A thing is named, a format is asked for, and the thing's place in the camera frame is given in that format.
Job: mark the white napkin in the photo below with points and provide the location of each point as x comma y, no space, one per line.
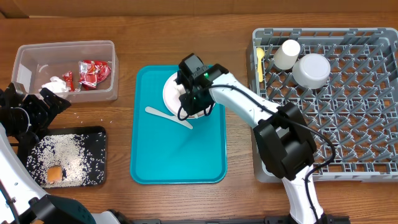
56,85

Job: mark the grey small bowl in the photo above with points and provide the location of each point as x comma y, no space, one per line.
311,71

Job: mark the black rice tray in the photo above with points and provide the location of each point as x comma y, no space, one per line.
80,151

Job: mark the red ketchup packet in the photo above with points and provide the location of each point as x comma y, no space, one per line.
68,79

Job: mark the orange food cube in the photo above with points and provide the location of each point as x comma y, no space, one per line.
54,174

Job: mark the teal plastic tray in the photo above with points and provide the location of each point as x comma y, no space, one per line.
165,152

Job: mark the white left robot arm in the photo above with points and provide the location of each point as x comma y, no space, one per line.
25,201

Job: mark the yellow plastic spoon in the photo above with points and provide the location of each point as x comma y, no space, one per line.
260,53

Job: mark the white round plate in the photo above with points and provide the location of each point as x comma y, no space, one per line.
171,93

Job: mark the red snack wrapper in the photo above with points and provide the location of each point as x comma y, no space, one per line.
93,72

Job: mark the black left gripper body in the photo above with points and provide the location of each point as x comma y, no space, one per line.
22,124

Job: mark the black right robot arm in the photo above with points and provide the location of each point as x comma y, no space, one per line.
284,141

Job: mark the grey plastic knife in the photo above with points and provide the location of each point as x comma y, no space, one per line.
156,112

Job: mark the white paper cup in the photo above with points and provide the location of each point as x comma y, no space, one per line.
287,54

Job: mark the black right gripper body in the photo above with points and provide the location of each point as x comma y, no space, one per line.
200,100

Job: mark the clear plastic bin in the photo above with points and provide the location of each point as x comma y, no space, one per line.
36,64

